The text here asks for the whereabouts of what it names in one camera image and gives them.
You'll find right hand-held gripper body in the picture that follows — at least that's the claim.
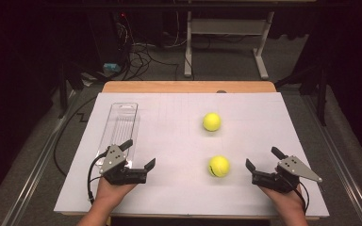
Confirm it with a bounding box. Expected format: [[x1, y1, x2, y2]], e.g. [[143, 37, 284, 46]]
[[251, 155, 323, 194]]

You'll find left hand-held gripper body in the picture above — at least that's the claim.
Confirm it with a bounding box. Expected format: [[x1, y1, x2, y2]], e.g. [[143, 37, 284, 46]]
[[98, 143, 148, 186]]

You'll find clear plastic container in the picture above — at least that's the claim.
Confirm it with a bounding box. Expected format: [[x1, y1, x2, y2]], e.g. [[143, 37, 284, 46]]
[[95, 102, 141, 174]]

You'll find yellow tennis ball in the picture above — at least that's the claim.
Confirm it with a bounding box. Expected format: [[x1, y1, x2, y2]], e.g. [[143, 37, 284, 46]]
[[207, 154, 232, 179], [202, 111, 222, 133]]

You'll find person's left hand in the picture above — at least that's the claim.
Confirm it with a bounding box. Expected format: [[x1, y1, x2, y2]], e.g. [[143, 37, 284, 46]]
[[93, 177, 138, 210]]

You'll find person's right hand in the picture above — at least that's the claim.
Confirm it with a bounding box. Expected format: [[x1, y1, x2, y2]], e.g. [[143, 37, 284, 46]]
[[258, 185, 306, 215]]

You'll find black stand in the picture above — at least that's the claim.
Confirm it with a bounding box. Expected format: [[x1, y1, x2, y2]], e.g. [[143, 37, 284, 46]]
[[57, 58, 88, 120], [274, 61, 328, 127]]

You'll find small blue object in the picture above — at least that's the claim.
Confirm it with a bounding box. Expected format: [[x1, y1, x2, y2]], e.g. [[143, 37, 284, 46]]
[[103, 62, 122, 73]]

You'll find wooden table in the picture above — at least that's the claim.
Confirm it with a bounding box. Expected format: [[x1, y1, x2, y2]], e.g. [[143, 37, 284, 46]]
[[60, 80, 321, 221]]

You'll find dark device with red light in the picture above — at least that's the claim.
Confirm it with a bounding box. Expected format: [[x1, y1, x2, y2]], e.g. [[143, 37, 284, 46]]
[[87, 10, 132, 66]]

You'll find white metal stand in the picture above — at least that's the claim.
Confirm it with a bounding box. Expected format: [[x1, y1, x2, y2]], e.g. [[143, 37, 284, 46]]
[[183, 10, 276, 81]]

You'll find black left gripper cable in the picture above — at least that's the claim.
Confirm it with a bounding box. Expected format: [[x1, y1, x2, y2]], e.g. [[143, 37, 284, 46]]
[[87, 152, 109, 205]]

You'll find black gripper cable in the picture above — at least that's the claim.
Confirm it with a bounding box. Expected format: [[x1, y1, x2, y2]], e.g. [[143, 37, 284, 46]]
[[290, 178, 311, 215], [87, 152, 109, 205]]

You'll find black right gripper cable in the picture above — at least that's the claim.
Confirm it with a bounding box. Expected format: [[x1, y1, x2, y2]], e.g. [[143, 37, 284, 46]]
[[290, 178, 311, 215]]

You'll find metal floor rail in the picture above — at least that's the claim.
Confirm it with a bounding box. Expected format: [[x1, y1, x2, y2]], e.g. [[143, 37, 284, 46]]
[[301, 93, 362, 226], [0, 89, 80, 226]]

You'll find black floor cable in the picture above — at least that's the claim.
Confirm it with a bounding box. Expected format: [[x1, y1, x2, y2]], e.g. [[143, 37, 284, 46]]
[[53, 95, 99, 177]]

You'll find tangle of floor cables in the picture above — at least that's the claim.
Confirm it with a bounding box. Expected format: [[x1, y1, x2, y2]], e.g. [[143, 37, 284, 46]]
[[114, 12, 185, 82]]

